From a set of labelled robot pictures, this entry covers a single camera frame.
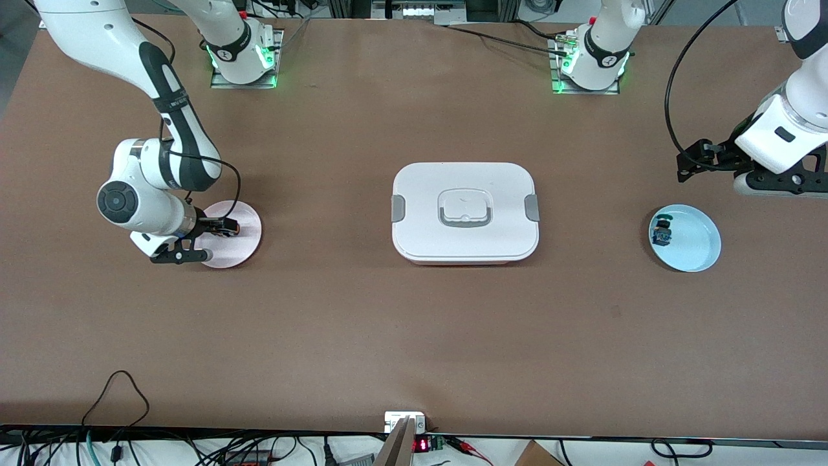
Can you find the white socket box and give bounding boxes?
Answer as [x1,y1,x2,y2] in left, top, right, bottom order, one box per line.
[384,412,426,434]

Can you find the pale pink round plate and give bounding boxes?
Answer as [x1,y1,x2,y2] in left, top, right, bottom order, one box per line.
[194,201,263,269]

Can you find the light blue round plate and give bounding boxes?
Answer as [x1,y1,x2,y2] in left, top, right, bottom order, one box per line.
[648,204,722,272]

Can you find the black device with lights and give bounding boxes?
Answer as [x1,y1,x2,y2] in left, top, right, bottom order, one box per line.
[372,0,466,24]

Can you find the brown cardboard piece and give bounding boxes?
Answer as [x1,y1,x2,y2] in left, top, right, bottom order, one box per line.
[514,440,563,466]

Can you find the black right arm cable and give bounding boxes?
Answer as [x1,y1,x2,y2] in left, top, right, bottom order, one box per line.
[129,18,242,224]

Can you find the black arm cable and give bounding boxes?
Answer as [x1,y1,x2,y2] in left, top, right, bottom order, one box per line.
[129,18,242,224]
[665,0,741,172]

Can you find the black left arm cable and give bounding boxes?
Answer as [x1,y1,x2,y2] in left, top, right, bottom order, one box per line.
[665,0,741,172]

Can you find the blue and black switch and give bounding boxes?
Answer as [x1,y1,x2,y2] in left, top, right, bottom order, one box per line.
[652,214,675,248]

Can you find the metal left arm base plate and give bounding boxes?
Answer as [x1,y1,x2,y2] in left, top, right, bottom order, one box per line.
[550,36,622,96]

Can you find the black looped cable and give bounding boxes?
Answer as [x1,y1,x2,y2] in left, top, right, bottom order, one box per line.
[81,370,151,447]

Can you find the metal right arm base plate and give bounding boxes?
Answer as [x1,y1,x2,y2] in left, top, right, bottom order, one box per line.
[210,29,285,89]

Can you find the white lunch box grey handle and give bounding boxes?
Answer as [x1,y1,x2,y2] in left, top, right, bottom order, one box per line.
[391,162,540,266]

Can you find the black cable on table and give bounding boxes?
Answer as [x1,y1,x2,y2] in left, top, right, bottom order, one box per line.
[440,21,571,56]

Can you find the black coiled cable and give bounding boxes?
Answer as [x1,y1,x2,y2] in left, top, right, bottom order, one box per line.
[650,439,714,459]

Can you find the grey camera post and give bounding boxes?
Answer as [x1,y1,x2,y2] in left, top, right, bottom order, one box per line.
[374,417,416,466]

